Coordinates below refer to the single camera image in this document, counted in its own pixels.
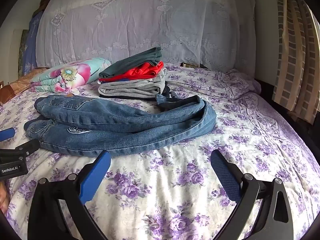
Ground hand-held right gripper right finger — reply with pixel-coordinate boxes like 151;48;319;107
211;149;294;240

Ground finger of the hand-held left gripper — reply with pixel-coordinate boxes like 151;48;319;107
0;127;15;142
0;139;40;159

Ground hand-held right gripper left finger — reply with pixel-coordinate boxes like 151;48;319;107
27;150;112;240

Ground blue denim pants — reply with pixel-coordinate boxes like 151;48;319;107
24;94;217;157

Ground brown cushion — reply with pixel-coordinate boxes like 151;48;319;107
0;67;50;104

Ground purple floral bed sheet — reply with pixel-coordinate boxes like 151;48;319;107
0;64;318;240

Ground colourful floral pillow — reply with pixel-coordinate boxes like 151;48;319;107
30;57;112;93

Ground blue patterned cloth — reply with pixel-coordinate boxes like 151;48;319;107
22;10;44;77

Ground folded grey garment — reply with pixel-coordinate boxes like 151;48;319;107
98;69;167;98

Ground folded red garment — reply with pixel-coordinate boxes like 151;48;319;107
99;61;165;82

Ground folded dark teal garment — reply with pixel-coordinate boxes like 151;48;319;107
99;47;163;78

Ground beige checked curtain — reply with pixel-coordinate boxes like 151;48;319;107
271;0;320;126

